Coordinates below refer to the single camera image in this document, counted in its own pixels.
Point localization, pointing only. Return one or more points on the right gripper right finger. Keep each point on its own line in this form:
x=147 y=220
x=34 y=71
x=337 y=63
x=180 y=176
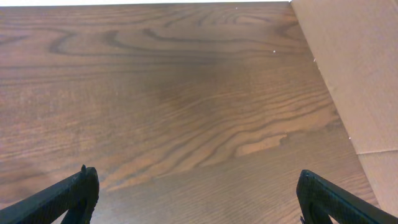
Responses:
x=324 y=202

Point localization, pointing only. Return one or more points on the brown cardboard box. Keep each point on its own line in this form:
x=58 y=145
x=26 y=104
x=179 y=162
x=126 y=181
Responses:
x=354 y=43

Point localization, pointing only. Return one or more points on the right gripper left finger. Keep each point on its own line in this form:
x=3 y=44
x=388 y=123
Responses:
x=74 y=197

